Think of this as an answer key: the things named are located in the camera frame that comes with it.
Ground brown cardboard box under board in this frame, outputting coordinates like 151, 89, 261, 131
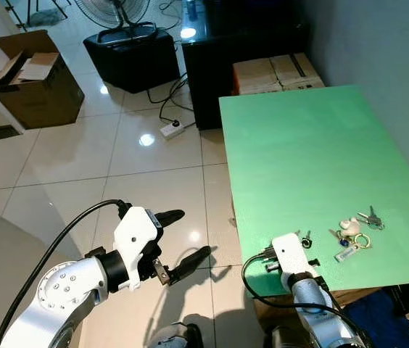
252, 286, 401, 327

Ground key bunch with beige charm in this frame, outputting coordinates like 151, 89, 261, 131
328, 205, 385, 264

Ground robot leg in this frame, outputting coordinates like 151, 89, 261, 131
150, 323, 202, 348

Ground green table board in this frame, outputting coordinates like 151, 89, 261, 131
219, 85, 409, 298

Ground white power strip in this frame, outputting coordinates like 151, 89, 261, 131
160, 120, 186, 138

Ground blue cloth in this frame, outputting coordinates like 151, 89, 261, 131
342, 290, 409, 348

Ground black glossy cabinet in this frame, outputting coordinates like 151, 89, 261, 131
181, 0, 310, 131

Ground closed plain cardboard box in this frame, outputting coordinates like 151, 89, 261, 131
232, 58, 284, 95

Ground cardboard box with black stripe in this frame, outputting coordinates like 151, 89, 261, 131
271, 52, 326, 91

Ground open brown cardboard box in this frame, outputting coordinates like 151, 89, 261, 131
0, 29, 86, 130

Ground black standing fan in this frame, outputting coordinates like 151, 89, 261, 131
74, 0, 154, 38

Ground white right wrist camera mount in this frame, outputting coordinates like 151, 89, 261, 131
272, 233, 318, 287

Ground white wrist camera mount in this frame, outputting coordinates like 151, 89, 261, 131
112, 207, 163, 292
272, 233, 318, 287

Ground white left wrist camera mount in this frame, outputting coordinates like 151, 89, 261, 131
112, 207, 163, 292

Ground black floor cable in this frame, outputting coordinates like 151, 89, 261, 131
146, 72, 194, 125

